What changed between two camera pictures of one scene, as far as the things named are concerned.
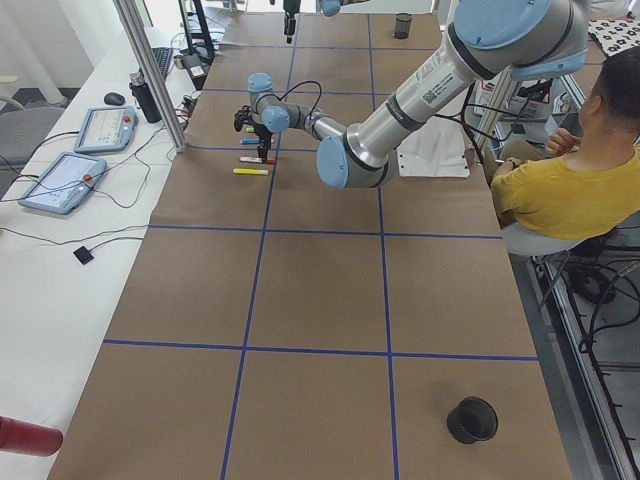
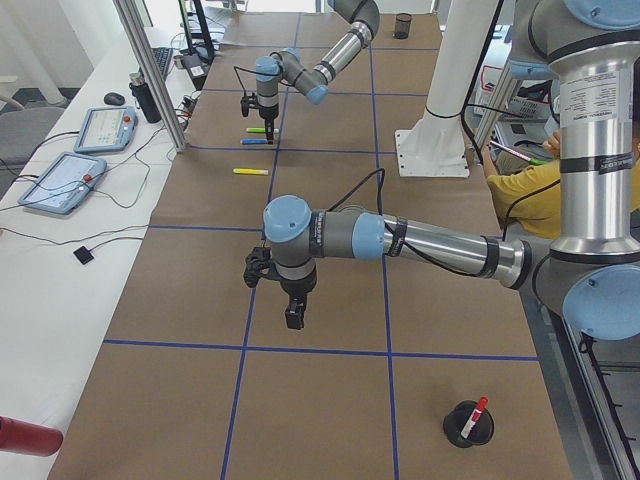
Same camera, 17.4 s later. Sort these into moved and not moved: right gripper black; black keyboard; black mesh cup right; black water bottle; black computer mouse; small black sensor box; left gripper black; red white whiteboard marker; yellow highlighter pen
Moved: red white whiteboard marker; right gripper black; left gripper black
Not moved: black water bottle; black mesh cup right; black computer mouse; yellow highlighter pen; black keyboard; small black sensor box
